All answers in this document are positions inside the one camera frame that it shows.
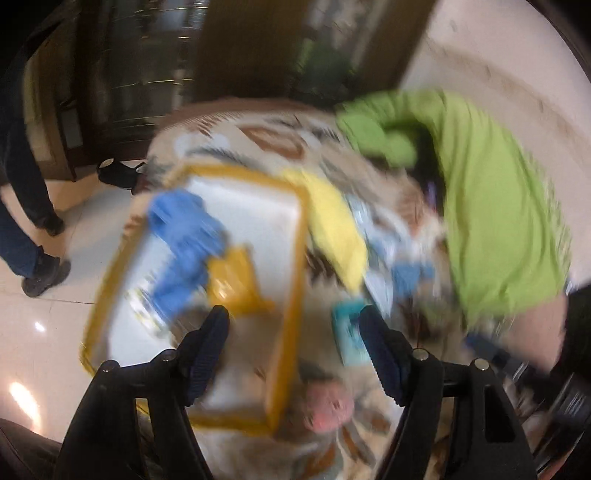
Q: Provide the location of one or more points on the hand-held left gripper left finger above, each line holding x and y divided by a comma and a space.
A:
210, 350

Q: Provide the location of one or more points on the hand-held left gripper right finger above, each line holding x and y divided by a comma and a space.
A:
381, 355

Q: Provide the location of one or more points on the teal packet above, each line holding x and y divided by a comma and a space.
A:
348, 327

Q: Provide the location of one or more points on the pink and brown plush item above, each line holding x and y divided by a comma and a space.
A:
330, 406

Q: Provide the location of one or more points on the white packet with blue print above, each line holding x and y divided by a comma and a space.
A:
383, 277

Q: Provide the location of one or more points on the blue cloth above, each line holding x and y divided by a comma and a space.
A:
184, 240

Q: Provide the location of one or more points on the white tray with yellow rim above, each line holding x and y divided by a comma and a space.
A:
258, 217

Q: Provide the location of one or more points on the yellow towel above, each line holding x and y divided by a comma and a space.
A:
332, 221

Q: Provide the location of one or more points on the green cloth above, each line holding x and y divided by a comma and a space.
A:
498, 221

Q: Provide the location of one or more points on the black round object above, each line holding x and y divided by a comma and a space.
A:
115, 175

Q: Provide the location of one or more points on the leaf-print blanket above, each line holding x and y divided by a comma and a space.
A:
258, 138

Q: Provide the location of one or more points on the wooden glass double door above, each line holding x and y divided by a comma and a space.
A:
115, 92

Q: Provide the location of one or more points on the wooden stained glass door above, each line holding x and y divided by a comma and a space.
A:
231, 46

